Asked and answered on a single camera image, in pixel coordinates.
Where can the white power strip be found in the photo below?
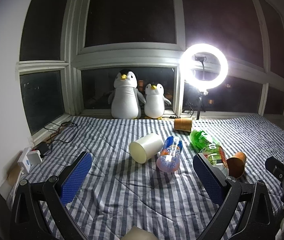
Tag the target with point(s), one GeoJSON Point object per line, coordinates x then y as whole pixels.
{"type": "Point", "coordinates": [29, 158]}

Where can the white paper cup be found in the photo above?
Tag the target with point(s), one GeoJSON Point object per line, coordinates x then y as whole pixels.
{"type": "Point", "coordinates": [145, 148]}

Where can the brown paper cup near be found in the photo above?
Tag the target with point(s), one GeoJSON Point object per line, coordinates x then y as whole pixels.
{"type": "Point", "coordinates": [236, 164]}

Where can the blue white striped quilt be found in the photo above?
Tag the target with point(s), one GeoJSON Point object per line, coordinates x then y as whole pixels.
{"type": "Point", "coordinates": [119, 193]}

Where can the beige object at bottom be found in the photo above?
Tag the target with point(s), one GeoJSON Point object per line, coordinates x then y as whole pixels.
{"type": "Point", "coordinates": [139, 234]}

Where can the green translucent cup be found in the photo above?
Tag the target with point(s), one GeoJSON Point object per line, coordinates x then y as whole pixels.
{"type": "Point", "coordinates": [201, 139]}

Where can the large penguin plush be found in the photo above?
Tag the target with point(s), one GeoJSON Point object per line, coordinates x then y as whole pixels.
{"type": "Point", "coordinates": [125, 99]}

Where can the black tripod stand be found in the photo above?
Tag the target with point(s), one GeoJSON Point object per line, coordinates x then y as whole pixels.
{"type": "Point", "coordinates": [199, 104]}

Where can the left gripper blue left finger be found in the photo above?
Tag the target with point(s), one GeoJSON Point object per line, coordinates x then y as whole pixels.
{"type": "Point", "coordinates": [27, 218]}

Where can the ring light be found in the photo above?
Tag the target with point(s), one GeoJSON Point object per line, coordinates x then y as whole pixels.
{"type": "Point", "coordinates": [186, 63]}

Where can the brown paper cup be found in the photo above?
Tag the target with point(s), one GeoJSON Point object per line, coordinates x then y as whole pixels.
{"type": "Point", "coordinates": [183, 124]}
{"type": "Point", "coordinates": [236, 164]}

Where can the white window frame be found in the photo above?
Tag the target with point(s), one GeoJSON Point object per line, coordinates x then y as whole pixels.
{"type": "Point", "coordinates": [71, 51]}

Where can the small penguin plush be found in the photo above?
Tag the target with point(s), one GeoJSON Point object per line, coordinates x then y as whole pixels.
{"type": "Point", "coordinates": [155, 101]}

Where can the brown paper cup far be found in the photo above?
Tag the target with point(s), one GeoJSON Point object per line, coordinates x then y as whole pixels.
{"type": "Point", "coordinates": [183, 124]}

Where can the black power adapter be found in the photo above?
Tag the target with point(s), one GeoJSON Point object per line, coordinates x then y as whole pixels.
{"type": "Point", "coordinates": [42, 147]}

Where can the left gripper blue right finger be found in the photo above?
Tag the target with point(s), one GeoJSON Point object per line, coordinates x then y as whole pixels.
{"type": "Point", "coordinates": [256, 219]}

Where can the blue orange printed cup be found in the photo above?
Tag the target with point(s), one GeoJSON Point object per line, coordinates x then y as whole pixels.
{"type": "Point", "coordinates": [170, 154]}

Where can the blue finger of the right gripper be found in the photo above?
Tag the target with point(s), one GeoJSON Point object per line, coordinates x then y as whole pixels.
{"type": "Point", "coordinates": [275, 167]}

